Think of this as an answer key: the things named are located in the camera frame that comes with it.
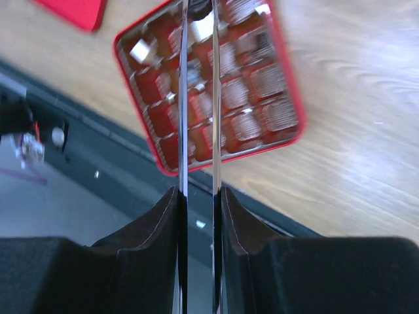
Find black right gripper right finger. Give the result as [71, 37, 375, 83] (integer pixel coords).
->
[221, 187, 418, 313]

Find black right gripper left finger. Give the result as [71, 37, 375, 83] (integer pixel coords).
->
[1, 187, 187, 313]

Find metal tongs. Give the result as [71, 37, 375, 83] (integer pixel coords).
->
[177, 1, 223, 313]

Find white square chocolate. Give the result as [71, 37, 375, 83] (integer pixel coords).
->
[190, 12, 214, 43]
[129, 39, 153, 64]

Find red tin lid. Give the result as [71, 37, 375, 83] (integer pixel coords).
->
[34, 0, 107, 32]

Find red chocolate box tray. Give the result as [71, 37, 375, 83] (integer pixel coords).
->
[113, 1, 306, 176]

